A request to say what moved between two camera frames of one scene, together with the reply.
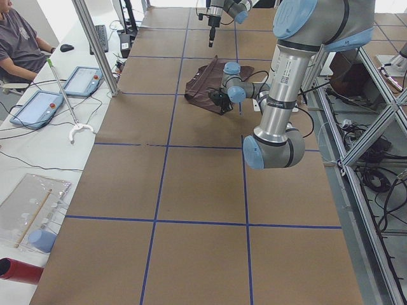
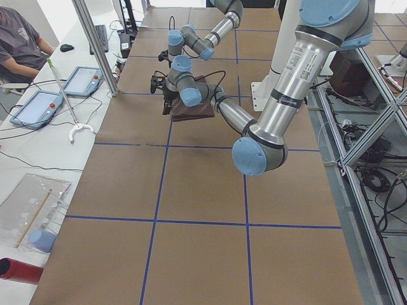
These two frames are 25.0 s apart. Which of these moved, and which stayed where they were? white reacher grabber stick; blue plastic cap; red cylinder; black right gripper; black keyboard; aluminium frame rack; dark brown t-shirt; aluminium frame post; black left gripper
Moved: dark brown t-shirt; black left gripper; black right gripper
Stayed: aluminium frame rack; black keyboard; aluminium frame post; white reacher grabber stick; blue plastic cap; red cylinder
